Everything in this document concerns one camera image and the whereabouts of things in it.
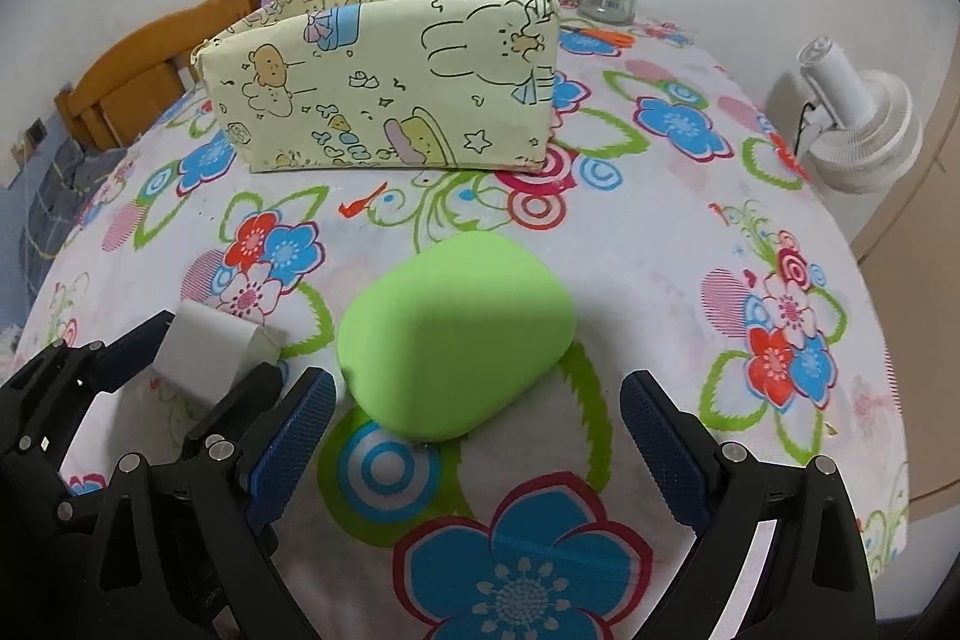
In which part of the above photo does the white cube charger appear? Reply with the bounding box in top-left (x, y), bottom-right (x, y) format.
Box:
top-left (151, 301), bottom-right (280, 408)

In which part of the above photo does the green rounded case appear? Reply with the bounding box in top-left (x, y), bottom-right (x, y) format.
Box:
top-left (335, 232), bottom-right (576, 443)

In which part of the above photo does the plaid grey blanket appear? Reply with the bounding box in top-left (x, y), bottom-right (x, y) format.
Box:
top-left (2, 138), bottom-right (125, 326)

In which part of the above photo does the wooden chair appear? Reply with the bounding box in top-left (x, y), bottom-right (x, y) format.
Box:
top-left (55, 0), bottom-right (260, 151)

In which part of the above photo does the floral tablecloth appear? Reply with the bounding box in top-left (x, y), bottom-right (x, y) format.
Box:
top-left (16, 23), bottom-right (908, 638)

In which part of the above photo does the yellow cartoon storage box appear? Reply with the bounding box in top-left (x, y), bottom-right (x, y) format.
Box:
top-left (192, 0), bottom-right (560, 172)

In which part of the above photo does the white floor fan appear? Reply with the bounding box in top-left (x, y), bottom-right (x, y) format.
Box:
top-left (794, 35), bottom-right (924, 195)

